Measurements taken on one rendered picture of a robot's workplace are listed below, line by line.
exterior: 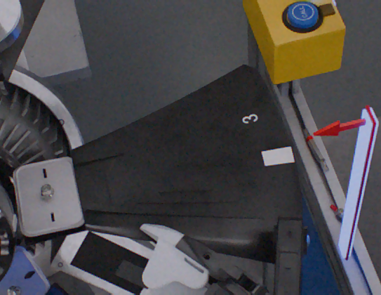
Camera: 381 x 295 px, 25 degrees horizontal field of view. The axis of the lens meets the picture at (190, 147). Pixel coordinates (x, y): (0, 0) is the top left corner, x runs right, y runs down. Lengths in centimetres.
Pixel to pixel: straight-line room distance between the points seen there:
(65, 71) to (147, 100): 59
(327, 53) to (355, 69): 93
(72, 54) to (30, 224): 60
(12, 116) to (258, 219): 31
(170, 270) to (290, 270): 11
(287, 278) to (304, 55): 44
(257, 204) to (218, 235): 5
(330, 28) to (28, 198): 48
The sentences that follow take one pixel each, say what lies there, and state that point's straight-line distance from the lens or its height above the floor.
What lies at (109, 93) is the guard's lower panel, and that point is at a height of 42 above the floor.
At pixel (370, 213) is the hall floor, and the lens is 222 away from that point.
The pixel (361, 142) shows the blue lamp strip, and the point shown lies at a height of 114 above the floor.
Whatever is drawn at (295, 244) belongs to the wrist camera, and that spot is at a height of 121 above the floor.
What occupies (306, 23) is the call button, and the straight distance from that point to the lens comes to 114.
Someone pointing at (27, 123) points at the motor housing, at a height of 115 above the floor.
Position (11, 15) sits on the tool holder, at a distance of 66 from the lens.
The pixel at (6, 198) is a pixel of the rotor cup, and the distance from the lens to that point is 86.
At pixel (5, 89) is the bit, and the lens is 73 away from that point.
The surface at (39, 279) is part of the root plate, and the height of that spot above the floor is 109.
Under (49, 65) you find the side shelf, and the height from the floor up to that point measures 86.
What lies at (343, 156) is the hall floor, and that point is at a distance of 230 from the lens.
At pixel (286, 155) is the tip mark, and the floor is 118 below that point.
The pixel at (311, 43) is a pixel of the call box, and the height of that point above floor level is 106.
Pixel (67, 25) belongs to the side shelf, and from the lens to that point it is 146.
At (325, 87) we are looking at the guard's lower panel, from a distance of 212.
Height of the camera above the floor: 193
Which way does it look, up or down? 57 degrees down
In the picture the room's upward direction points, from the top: 7 degrees counter-clockwise
